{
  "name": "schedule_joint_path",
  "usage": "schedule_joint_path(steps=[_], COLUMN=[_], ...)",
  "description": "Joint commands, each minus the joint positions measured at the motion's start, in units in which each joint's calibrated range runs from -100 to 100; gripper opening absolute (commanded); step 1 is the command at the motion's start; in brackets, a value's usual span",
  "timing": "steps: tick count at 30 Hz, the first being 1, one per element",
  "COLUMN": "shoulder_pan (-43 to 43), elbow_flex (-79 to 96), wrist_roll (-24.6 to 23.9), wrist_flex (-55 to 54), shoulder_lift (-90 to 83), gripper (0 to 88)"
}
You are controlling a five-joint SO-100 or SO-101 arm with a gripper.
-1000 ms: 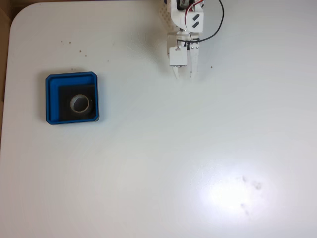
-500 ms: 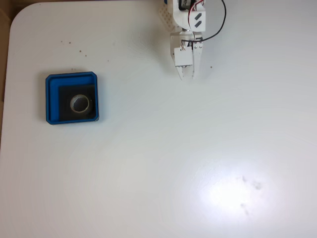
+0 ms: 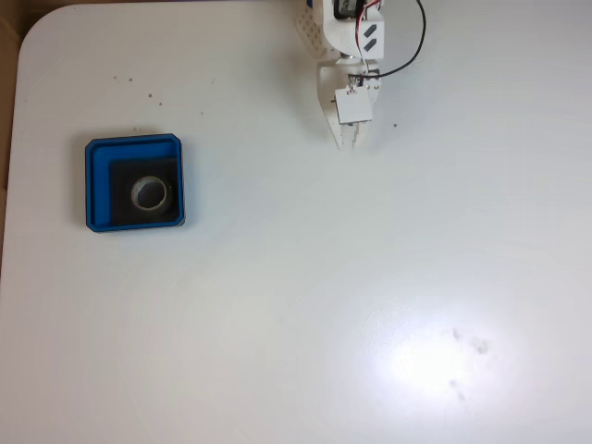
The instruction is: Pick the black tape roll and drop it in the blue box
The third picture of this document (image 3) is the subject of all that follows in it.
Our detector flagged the white square camera box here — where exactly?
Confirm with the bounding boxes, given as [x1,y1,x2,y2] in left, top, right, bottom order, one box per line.
[334,86,374,125]

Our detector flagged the black tape roll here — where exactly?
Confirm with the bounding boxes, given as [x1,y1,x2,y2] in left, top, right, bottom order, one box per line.
[129,174,176,217]

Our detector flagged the blue box with black bottom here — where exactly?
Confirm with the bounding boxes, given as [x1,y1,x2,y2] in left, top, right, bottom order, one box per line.
[84,132,187,233]

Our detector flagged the red and white servo wires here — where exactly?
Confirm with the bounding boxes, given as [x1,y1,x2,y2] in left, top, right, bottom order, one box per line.
[353,0,385,75]

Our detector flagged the black cable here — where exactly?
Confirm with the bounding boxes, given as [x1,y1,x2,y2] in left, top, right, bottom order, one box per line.
[346,0,426,87]

